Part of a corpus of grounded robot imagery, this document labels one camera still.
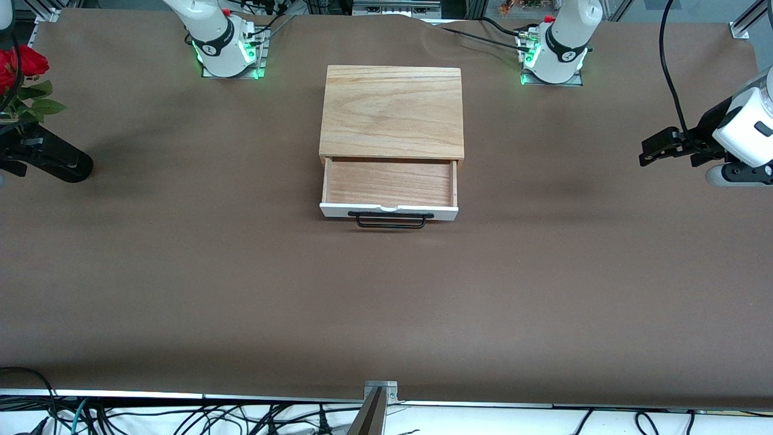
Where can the brown table mat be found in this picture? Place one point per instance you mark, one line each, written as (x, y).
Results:
(181, 272)

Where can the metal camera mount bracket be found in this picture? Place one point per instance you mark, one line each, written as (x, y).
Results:
(389, 393)

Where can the aluminium frame profile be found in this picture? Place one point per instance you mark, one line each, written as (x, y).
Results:
(48, 11)
(749, 21)

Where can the brown camera mount pole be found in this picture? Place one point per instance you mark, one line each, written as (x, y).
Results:
(369, 417)

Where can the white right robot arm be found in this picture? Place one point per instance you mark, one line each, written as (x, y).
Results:
(217, 42)

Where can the wooden drawer cabinet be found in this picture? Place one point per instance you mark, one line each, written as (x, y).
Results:
(392, 109)

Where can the wooden drawer with white front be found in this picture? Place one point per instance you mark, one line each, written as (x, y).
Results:
(389, 181)

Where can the black cylindrical vase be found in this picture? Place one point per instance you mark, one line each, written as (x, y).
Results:
(66, 163)

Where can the grey power strip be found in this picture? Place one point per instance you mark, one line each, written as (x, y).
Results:
(395, 7)

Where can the large red artificial rose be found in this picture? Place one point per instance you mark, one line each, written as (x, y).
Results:
(30, 59)

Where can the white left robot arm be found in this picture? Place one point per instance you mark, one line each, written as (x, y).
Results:
(567, 36)

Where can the small red artificial rose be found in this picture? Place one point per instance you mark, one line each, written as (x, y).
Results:
(5, 72)

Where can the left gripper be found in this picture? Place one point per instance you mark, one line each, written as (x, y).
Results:
(704, 134)

